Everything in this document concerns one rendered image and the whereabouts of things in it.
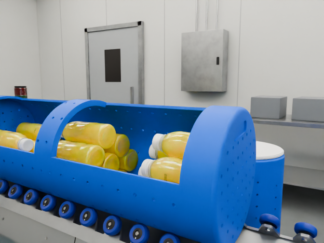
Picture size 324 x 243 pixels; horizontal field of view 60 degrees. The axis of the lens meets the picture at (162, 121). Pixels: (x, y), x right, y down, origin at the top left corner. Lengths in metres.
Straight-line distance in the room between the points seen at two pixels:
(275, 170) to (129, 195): 0.61
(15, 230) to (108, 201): 0.39
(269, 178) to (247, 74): 2.97
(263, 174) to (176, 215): 0.54
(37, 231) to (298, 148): 3.42
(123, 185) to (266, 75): 3.42
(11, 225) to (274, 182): 0.84
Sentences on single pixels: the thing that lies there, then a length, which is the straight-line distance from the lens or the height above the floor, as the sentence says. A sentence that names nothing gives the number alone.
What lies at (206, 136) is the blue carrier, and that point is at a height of 1.19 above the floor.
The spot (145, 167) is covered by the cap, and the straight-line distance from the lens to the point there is 0.62.
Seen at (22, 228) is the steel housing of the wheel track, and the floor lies 0.88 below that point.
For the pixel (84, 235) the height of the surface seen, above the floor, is 0.92.
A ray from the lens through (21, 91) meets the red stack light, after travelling 1.69.
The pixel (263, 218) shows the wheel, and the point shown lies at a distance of 0.72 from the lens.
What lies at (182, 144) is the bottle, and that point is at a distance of 0.59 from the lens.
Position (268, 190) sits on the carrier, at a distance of 1.05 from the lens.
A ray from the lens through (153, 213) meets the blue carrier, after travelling 0.56.
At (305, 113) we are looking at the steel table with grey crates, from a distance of 3.08.
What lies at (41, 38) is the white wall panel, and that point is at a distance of 6.45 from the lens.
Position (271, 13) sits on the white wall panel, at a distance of 3.95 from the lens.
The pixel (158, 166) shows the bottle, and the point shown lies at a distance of 0.58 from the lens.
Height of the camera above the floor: 1.28
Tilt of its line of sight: 8 degrees down
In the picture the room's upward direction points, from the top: straight up
